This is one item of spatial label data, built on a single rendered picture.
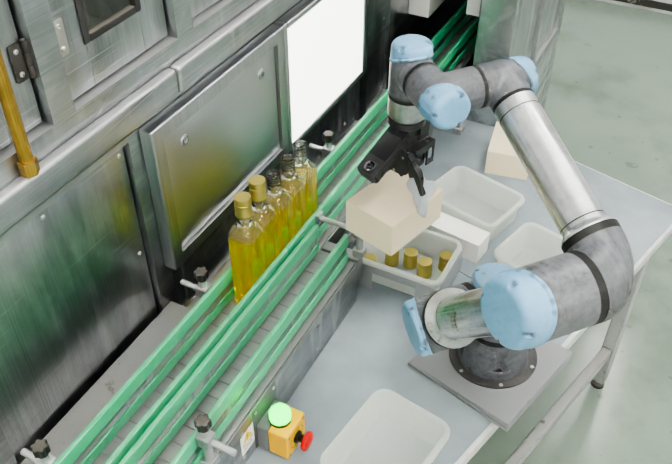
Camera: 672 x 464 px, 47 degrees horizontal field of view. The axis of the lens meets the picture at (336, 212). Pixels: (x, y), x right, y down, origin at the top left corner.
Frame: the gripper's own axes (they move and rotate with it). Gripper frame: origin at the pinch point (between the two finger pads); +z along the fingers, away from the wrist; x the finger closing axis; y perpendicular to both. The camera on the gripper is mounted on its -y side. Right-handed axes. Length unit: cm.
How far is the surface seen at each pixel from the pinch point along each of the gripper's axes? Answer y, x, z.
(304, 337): -23.8, 2.7, 22.8
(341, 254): -4.4, 10.3, 17.6
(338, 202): 9.5, 24.0, 18.7
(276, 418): -40.2, -5.9, 25.5
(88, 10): -40, 32, -45
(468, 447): -14, -33, 36
